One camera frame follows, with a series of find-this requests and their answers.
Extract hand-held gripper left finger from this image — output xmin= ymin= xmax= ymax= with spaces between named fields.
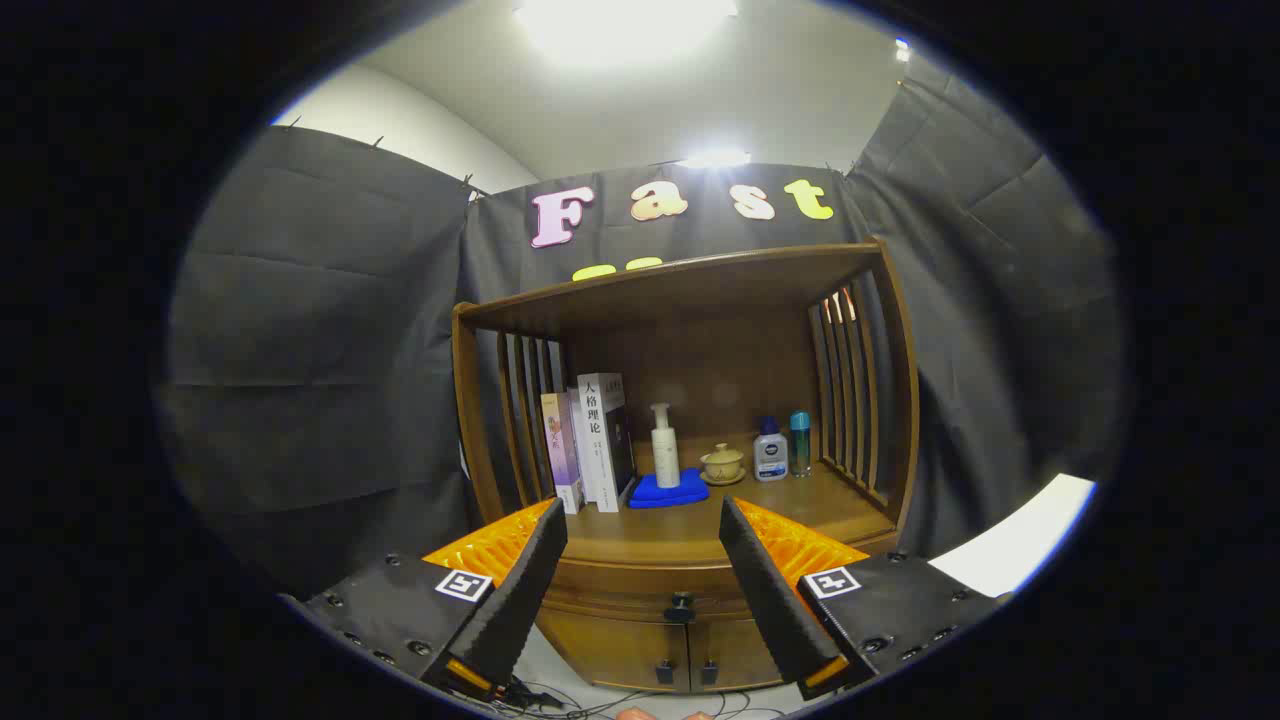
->
xmin=283 ymin=497 xmax=569 ymax=701

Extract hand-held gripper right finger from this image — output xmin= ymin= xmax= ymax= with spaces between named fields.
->
xmin=718 ymin=495 xmax=1011 ymax=701

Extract wooden drawer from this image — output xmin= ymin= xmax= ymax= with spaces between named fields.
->
xmin=538 ymin=535 xmax=901 ymax=626

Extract wooden countertop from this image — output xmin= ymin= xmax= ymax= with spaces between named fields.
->
xmin=555 ymin=462 xmax=897 ymax=567

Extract wooden cabinet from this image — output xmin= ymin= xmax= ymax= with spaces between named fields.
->
xmin=450 ymin=237 xmax=921 ymax=694

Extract blue folded cloth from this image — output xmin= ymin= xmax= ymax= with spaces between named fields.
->
xmin=628 ymin=468 xmax=710 ymax=510

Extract yellow lidded teacup with saucer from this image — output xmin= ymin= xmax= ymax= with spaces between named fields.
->
xmin=699 ymin=443 xmax=747 ymax=487

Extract white bottle with blue pump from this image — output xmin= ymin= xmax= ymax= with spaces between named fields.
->
xmin=753 ymin=416 xmax=790 ymax=483

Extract purple book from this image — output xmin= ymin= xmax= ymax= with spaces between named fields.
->
xmin=541 ymin=392 xmax=586 ymax=515

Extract white book with dark cover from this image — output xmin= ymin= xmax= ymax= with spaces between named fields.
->
xmin=577 ymin=372 xmax=637 ymax=514

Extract thin white book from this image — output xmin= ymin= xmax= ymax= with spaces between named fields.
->
xmin=567 ymin=387 xmax=601 ymax=506

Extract white appliance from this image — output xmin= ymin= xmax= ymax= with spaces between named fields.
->
xmin=930 ymin=473 xmax=1098 ymax=599

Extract black cables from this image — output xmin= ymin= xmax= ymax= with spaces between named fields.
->
xmin=480 ymin=675 xmax=791 ymax=720

